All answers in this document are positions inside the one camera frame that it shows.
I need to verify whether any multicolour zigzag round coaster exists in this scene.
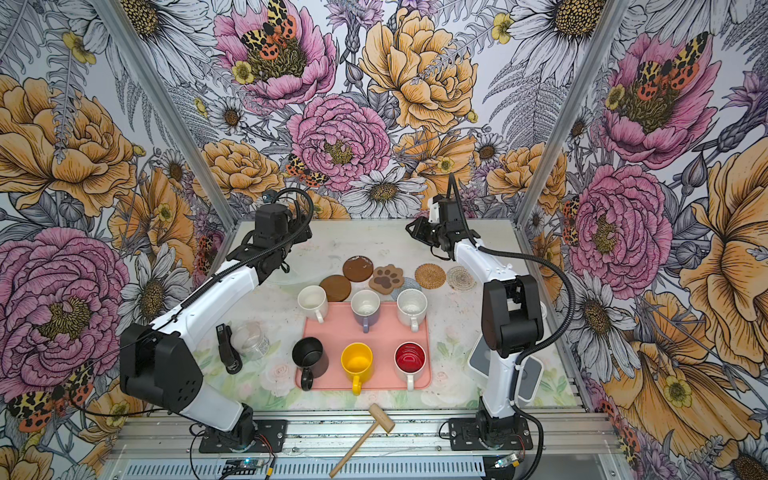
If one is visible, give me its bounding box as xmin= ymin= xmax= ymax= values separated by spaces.
xmin=446 ymin=266 xmax=477 ymax=291

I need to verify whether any woven rattan round coaster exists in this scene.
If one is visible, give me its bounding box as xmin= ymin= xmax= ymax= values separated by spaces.
xmin=414 ymin=263 xmax=447 ymax=290

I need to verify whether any plain brown wooden coaster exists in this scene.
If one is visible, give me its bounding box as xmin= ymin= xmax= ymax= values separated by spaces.
xmin=320 ymin=275 xmax=352 ymax=302

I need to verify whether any dark wooden scratched coaster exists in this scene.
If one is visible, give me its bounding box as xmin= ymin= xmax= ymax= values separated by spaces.
xmin=342 ymin=256 xmax=374 ymax=283

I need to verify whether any cork paw print coaster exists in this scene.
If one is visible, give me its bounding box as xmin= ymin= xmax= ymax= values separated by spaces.
xmin=368 ymin=264 xmax=404 ymax=295

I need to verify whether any grey-blue woven round coaster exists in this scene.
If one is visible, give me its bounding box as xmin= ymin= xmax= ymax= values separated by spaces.
xmin=391 ymin=277 xmax=422 ymax=301

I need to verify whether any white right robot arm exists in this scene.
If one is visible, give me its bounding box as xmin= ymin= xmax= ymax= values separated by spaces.
xmin=406 ymin=195 xmax=544 ymax=451

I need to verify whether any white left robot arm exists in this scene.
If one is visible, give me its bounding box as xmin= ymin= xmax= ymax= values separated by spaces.
xmin=119 ymin=203 xmax=314 ymax=450

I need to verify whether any white speckled mug left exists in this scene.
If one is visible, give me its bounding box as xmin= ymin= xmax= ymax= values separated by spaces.
xmin=297 ymin=285 xmax=329 ymax=324

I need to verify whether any white speckled mug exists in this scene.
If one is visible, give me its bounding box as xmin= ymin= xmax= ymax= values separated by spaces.
xmin=396 ymin=289 xmax=428 ymax=333
xmin=297 ymin=285 xmax=329 ymax=324

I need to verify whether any white speckled mug right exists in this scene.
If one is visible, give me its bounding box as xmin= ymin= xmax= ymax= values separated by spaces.
xmin=396 ymin=289 xmax=428 ymax=333

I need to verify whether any purple mug white inside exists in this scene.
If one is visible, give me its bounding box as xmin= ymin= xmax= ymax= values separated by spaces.
xmin=350 ymin=290 xmax=381 ymax=334

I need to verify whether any pink silicone tray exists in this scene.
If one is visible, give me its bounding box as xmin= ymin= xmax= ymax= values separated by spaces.
xmin=303 ymin=302 xmax=430 ymax=391

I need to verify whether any clear glass jar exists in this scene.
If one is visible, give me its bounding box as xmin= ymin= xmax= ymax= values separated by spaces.
xmin=231 ymin=322 xmax=270 ymax=360

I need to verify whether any black mug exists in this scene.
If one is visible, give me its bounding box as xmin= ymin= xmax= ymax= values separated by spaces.
xmin=292 ymin=337 xmax=329 ymax=391

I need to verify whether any white mug red inside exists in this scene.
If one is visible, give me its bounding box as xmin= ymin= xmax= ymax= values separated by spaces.
xmin=393 ymin=342 xmax=427 ymax=391

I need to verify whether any yellow mug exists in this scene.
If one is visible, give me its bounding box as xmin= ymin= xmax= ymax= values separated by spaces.
xmin=341 ymin=342 xmax=374 ymax=396

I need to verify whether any white grey square container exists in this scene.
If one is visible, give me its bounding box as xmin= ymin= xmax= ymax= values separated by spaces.
xmin=467 ymin=336 xmax=544 ymax=410

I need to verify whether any wooden mallet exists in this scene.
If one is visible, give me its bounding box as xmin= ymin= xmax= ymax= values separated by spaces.
xmin=329 ymin=404 xmax=395 ymax=479

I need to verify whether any green circuit board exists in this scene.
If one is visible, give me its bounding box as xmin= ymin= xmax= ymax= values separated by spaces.
xmin=222 ymin=458 xmax=266 ymax=476

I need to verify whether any aluminium left corner post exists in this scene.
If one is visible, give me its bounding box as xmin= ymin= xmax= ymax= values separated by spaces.
xmin=94 ymin=1 xmax=239 ymax=233

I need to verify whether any aluminium corner post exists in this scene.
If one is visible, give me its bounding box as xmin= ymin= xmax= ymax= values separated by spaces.
xmin=514 ymin=0 xmax=630 ymax=229
xmin=94 ymin=1 xmax=239 ymax=233

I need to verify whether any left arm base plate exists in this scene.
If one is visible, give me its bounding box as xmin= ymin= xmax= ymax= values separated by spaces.
xmin=198 ymin=420 xmax=287 ymax=454

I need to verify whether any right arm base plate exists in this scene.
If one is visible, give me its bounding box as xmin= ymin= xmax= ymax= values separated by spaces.
xmin=448 ymin=415 xmax=534 ymax=451

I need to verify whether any aluminium right corner post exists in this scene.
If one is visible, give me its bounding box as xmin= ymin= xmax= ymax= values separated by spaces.
xmin=514 ymin=0 xmax=630 ymax=229

